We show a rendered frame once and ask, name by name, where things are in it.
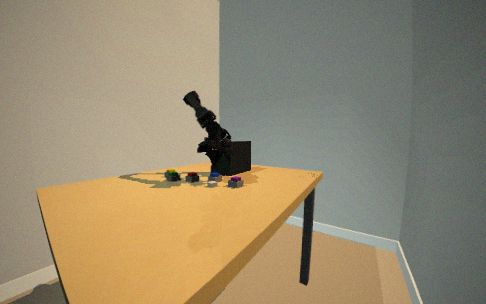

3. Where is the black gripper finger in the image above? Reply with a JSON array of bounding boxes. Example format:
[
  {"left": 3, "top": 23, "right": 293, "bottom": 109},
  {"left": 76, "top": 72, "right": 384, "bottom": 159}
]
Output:
[
  {"left": 211, "top": 154, "right": 224, "bottom": 168},
  {"left": 205, "top": 154, "right": 214, "bottom": 168}
]

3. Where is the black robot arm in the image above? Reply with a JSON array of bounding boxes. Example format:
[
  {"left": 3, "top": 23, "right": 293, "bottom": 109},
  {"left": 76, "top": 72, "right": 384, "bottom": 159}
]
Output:
[{"left": 183, "top": 91, "right": 231, "bottom": 151}]

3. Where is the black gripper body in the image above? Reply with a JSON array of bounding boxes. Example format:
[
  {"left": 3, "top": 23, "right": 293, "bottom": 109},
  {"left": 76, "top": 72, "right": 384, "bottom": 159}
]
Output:
[{"left": 197, "top": 135, "right": 233, "bottom": 154}]

